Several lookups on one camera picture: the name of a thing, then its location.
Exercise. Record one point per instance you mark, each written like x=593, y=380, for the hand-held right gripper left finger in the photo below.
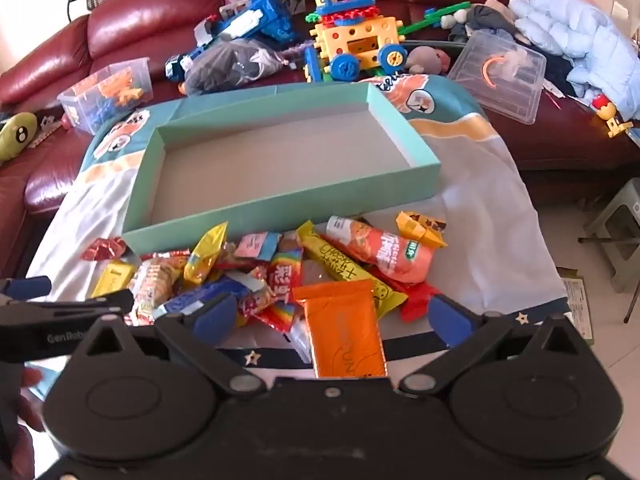
x=215, y=316

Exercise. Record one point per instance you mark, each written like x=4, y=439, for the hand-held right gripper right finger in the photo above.
x=448, y=319

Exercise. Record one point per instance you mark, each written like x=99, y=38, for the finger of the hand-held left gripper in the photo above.
x=100, y=302
x=25, y=288

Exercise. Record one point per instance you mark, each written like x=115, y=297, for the noodle print snack packet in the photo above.
x=155, y=280

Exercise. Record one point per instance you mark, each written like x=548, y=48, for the pile of snack packets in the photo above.
x=280, y=280

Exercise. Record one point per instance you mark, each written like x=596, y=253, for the orange-red long snack packet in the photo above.
x=390, y=255

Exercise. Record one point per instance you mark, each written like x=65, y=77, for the orange foil snack packet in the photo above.
x=345, y=330

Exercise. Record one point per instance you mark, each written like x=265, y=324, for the long yellow printed snack packet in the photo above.
x=340, y=265

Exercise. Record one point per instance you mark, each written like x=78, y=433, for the teal cardboard box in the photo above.
x=280, y=160

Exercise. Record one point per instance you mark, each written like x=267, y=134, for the person's left hand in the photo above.
x=32, y=385

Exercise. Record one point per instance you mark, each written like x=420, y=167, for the printed blanket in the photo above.
x=490, y=200

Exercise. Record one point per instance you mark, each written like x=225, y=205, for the cardboard sheet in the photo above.
x=580, y=310

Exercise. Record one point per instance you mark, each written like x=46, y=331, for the green plush toy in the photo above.
x=17, y=132

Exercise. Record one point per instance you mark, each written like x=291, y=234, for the grey plastic stool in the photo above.
x=617, y=220

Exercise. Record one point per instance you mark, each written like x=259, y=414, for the clear bin of toy blocks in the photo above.
x=107, y=95

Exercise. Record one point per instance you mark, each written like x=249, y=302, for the clear bag of dark clothes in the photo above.
x=230, y=67

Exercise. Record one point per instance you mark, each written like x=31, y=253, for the pink plush toy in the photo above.
x=425, y=60

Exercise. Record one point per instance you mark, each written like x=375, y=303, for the yellow red toy figure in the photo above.
x=610, y=112

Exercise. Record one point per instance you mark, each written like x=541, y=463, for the dark red leather sofa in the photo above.
x=165, y=15

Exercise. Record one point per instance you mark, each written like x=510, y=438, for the yellow blue toy vehicle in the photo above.
x=355, y=35

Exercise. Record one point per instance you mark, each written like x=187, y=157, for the grey garment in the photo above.
x=482, y=20

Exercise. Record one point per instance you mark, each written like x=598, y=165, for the green toy rod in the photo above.
x=435, y=16

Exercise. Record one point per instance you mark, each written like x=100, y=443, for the light blue down jacket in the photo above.
x=575, y=30

